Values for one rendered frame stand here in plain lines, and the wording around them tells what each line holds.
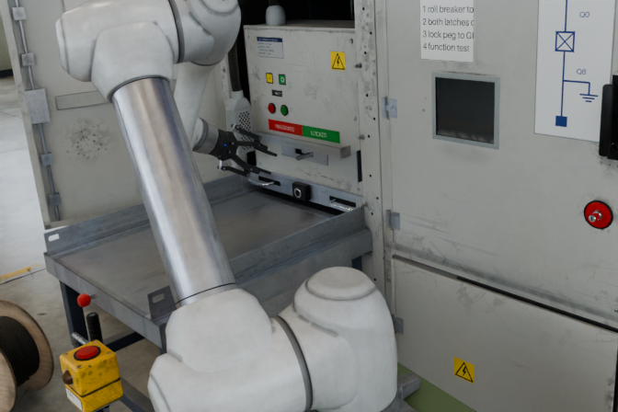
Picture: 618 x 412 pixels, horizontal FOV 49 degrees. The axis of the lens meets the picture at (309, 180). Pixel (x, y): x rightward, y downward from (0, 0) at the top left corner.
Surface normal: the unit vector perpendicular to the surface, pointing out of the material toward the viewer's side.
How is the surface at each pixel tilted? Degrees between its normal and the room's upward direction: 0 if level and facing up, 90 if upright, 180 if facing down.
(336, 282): 3
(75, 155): 90
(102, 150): 90
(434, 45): 90
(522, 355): 90
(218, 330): 53
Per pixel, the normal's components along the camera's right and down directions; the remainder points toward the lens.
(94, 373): 0.68, 0.18
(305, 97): -0.73, 0.25
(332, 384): 0.37, 0.33
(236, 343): 0.28, -0.38
